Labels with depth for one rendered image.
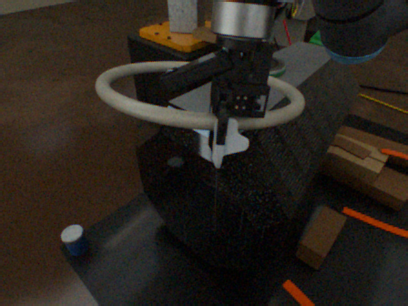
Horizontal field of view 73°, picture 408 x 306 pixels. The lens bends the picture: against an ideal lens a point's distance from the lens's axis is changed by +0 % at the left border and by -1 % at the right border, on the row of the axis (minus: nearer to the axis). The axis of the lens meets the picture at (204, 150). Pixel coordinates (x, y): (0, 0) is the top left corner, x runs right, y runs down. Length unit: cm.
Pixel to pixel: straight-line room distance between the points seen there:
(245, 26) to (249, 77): 8
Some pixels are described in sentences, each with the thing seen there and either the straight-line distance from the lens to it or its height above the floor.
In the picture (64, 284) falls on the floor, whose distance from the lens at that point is 160.
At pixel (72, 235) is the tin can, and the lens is 155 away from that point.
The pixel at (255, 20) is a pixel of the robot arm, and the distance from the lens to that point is 41.
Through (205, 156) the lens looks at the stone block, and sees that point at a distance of 92.
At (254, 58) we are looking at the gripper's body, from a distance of 45.
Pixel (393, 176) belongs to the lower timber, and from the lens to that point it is 210.
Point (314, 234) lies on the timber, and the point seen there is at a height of 14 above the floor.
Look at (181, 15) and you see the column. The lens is 191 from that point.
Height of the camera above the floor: 132
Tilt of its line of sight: 39 degrees down
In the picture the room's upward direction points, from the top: straight up
